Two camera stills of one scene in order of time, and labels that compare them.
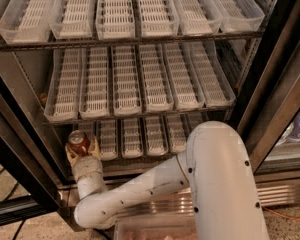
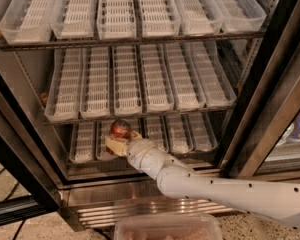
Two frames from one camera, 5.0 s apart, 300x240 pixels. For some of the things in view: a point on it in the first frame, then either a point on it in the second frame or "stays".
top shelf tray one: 28,15 stays
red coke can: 79,141 to 121,129
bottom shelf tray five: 176,132 stays
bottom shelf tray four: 156,144 stays
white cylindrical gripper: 87,166 to 137,151
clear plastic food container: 158,225 stays
